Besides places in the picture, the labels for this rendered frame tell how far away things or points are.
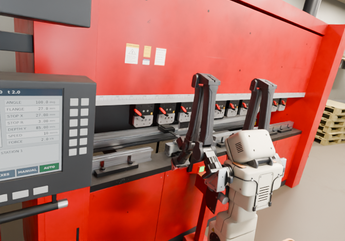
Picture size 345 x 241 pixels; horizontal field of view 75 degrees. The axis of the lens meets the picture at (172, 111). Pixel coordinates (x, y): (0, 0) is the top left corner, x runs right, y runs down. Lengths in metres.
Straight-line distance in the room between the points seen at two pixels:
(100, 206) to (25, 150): 0.95
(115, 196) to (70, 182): 0.83
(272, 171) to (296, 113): 2.48
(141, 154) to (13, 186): 1.07
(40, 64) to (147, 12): 0.71
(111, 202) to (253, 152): 0.97
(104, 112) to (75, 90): 1.36
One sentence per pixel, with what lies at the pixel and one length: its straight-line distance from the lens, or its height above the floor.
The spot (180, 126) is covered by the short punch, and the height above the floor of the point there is 1.12.
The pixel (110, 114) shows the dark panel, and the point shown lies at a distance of 2.08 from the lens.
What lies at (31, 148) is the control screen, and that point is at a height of 1.41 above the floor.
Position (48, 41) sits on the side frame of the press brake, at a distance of 1.07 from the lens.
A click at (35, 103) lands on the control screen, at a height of 1.54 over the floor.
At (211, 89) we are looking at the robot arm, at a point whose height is 1.56.
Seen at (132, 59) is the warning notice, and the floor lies 1.62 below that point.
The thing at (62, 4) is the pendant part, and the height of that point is 1.80.
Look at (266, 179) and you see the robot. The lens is 1.24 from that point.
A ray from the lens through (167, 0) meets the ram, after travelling 1.57.
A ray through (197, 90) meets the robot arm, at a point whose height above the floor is 1.53.
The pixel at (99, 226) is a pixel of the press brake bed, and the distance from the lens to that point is 1.72.
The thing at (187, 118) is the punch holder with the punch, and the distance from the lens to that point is 1.84.
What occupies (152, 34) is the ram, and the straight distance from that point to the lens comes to 1.50.
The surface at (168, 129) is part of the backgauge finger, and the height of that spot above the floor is 1.02.
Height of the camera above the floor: 1.73
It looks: 16 degrees down
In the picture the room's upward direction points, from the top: 9 degrees clockwise
